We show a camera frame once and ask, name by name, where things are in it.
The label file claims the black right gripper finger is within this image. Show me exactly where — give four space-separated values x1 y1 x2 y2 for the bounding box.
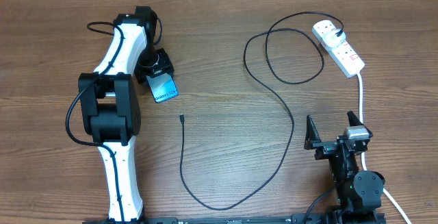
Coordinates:
347 111 363 127
304 115 322 150

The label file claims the blue Samsung Galaxy phone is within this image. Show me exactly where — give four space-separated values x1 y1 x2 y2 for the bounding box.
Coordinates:
146 73 179 103

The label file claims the black USB charging cable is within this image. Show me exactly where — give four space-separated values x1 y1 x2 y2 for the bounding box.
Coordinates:
179 11 345 212

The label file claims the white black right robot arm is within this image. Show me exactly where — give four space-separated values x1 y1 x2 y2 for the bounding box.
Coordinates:
303 111 386 223

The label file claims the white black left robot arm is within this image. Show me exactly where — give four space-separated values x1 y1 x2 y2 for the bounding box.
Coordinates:
65 6 179 223

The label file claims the white USB charger adapter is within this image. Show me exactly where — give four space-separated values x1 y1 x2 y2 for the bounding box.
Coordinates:
322 30 346 49

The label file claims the white power strip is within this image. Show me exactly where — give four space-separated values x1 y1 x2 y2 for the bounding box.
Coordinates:
312 20 365 77

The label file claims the white power strip cord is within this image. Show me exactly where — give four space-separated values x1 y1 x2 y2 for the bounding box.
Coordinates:
356 73 413 224

